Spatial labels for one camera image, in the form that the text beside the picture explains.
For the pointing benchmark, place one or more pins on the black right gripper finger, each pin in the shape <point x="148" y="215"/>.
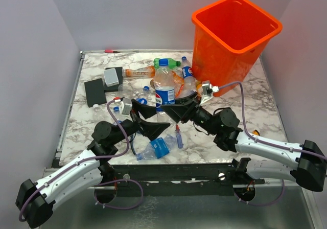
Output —
<point x="193" y="97"/>
<point x="177" y="112"/>

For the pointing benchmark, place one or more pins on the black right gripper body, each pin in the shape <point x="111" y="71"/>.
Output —
<point x="201" y="117"/>

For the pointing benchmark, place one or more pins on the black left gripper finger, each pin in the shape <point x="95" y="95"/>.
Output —
<point x="142" y="109"/>
<point x="152" y="130"/>

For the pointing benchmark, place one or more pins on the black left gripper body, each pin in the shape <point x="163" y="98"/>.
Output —
<point x="130" y="127"/>

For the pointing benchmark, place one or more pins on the crushed blue label water bottle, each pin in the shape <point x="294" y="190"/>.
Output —
<point x="158" y="148"/>

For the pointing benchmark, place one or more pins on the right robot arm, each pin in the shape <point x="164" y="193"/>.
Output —
<point x="306" y="161"/>

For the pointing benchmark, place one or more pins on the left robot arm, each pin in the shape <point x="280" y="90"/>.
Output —
<point x="37" y="200"/>

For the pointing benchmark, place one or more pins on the Pepsi bottle beside bin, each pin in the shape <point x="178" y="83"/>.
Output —
<point x="189" y="81"/>

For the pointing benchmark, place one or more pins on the orange plastic bin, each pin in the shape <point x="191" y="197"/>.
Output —
<point x="229" y="37"/>

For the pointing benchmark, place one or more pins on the small orange juice bottle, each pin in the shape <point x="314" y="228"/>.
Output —
<point x="199" y="84"/>

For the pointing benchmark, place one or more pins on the small Pepsi bottle left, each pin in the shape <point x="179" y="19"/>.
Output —
<point x="116" y="112"/>

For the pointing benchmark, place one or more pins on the large orange label jug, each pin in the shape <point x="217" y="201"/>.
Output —
<point x="178" y="84"/>

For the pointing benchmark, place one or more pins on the orange label bottle right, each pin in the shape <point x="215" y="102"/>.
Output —
<point x="152" y="84"/>

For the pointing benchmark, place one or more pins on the clear jar metal lid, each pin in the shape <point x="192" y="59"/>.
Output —
<point x="125" y="91"/>

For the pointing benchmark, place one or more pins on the red blue screwdriver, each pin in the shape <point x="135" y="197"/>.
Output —
<point x="178" y="137"/>

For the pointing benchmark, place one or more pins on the clear white-cap bottle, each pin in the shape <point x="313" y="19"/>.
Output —
<point x="99" y="114"/>

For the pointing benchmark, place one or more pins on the tall orange label tea bottle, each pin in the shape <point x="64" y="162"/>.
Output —
<point x="143" y="72"/>

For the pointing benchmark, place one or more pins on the black flat block rear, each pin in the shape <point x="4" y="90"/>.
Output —
<point x="119" y="71"/>

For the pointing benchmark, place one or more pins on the black flat block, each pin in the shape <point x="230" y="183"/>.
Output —
<point x="95" y="93"/>
<point x="119" y="71"/>

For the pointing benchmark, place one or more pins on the green plastic bottle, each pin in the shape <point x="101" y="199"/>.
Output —
<point x="169" y="62"/>

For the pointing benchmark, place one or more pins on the black flat block front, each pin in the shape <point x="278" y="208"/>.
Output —
<point x="95" y="93"/>

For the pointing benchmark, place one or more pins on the white box device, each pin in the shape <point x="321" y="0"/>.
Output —
<point x="110" y="77"/>

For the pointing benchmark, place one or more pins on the yellow utility knife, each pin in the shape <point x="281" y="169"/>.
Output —
<point x="256" y="132"/>

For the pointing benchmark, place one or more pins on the red marker pen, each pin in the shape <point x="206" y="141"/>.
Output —
<point x="111" y="51"/>

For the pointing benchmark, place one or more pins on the blue handled pliers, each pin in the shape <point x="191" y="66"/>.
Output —
<point x="132" y="137"/>

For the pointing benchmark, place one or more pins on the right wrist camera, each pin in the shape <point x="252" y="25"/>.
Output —
<point x="206" y="91"/>

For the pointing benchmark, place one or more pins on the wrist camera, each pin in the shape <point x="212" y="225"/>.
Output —
<point x="125" y="106"/>
<point x="206" y="91"/>

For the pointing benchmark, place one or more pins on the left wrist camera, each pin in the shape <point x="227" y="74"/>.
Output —
<point x="125" y="106"/>

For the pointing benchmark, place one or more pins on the right aluminium frame rail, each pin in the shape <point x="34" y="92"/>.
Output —
<point x="298" y="206"/>

